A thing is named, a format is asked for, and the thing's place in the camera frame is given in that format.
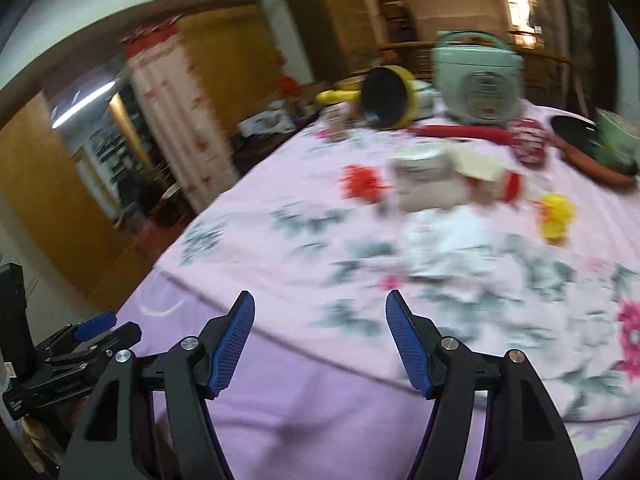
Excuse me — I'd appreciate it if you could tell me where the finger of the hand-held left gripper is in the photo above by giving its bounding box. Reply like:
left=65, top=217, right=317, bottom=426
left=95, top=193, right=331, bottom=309
left=47, top=323, right=142, bottom=367
left=50, top=311, right=118, bottom=348

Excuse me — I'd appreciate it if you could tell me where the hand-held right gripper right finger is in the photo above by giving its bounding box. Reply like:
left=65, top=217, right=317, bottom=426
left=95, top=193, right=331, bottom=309
left=385, top=289, right=583, bottom=480

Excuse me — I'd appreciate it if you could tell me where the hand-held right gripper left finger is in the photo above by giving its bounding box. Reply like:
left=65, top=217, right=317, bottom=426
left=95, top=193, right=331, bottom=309
left=59, top=290, right=257, bottom=480

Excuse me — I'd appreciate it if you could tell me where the white wrapper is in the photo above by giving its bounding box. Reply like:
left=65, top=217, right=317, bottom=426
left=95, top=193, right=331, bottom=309
left=405, top=210, right=496, bottom=276

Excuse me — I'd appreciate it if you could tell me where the white and blue box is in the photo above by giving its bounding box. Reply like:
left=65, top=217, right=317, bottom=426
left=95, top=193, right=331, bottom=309
left=390, top=147, right=468, bottom=211

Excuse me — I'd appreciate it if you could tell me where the yellow plastic scrubber ball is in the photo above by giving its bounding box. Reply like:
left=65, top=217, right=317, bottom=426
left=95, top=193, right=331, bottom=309
left=537, top=192, right=577, bottom=243

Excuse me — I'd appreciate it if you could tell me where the purple bed sheet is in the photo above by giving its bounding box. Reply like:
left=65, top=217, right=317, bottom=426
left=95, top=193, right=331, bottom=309
left=117, top=267, right=640, bottom=480

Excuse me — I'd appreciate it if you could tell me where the pink floral cloth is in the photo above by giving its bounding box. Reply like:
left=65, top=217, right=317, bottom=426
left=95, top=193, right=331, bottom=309
left=155, top=92, right=640, bottom=423

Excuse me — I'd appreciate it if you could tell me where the fluorescent tube light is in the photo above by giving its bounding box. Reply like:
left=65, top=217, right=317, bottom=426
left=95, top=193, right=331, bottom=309
left=52, top=82, right=118, bottom=128

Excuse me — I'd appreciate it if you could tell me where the white plastic bag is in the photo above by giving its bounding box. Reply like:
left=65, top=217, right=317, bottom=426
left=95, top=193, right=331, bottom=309
left=239, top=112, right=296, bottom=136

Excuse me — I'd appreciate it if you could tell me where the glass shaker jar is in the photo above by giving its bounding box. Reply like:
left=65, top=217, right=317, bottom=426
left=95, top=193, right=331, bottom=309
left=326, top=104, right=350, bottom=140

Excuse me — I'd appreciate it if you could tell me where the red floral curtain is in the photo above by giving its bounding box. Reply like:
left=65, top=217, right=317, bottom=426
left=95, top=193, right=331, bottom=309
left=122, top=17, right=241, bottom=216

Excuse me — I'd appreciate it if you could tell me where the small white pot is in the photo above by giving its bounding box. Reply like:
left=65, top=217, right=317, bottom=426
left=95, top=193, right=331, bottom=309
left=410, top=85, right=441, bottom=116

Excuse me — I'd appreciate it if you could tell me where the yellow pan with black inside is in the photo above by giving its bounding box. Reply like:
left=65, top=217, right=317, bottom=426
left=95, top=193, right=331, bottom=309
left=316, top=66, right=417, bottom=130

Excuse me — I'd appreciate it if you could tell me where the brown frying pan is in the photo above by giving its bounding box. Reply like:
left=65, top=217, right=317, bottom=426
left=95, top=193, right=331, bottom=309
left=549, top=115, right=638, bottom=186

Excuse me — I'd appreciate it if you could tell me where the green rice cooker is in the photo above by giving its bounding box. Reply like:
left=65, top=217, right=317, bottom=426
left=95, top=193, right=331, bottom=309
left=431, top=30, right=525, bottom=125

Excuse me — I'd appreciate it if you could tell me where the wooden wardrobe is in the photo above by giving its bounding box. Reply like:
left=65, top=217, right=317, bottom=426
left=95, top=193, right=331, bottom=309
left=177, top=5, right=286, bottom=126

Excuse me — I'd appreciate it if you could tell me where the green paper cup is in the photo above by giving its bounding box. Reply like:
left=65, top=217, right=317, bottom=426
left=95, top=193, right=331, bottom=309
left=595, top=109, right=640, bottom=168

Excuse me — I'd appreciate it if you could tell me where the white covered furniture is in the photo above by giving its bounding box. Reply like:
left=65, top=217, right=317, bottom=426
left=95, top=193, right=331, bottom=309
left=404, top=0, right=506, bottom=43

